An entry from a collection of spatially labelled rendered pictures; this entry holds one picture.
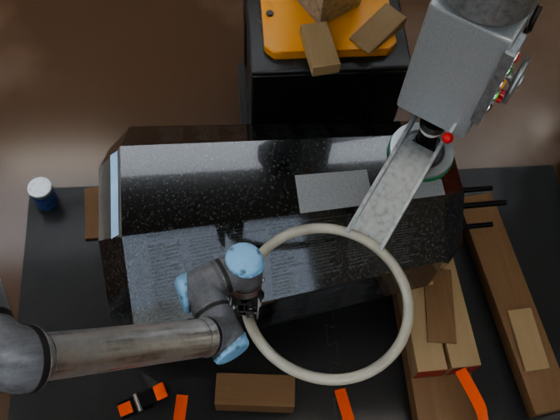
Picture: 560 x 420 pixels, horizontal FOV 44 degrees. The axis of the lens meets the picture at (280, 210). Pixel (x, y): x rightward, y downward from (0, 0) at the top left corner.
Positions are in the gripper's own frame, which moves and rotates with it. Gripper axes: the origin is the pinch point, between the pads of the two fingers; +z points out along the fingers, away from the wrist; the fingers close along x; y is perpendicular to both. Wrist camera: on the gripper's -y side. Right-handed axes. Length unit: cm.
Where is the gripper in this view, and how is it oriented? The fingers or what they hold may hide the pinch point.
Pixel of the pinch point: (245, 304)
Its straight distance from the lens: 197.5
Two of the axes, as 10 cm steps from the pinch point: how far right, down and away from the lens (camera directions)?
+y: -0.2, 8.7, -4.8
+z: -0.4, 4.8, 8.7
